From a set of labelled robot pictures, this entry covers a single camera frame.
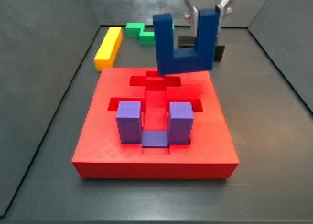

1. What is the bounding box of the dark blue U-shaped block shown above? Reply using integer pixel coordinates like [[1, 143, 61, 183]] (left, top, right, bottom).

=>
[[152, 8, 219, 75]]

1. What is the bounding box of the red slotted board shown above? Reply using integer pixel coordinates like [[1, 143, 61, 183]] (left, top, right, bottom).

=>
[[72, 68, 239, 179]]

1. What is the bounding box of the black block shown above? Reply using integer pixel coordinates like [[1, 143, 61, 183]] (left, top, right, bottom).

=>
[[178, 36, 224, 62]]

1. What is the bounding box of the green stepped block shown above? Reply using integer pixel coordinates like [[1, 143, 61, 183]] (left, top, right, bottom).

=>
[[124, 22, 176, 47]]

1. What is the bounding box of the yellow long bar block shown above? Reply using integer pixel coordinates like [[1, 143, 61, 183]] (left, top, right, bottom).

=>
[[93, 27, 121, 71]]

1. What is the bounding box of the purple U-shaped block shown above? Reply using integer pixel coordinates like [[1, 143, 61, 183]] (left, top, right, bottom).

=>
[[116, 101, 194, 148]]

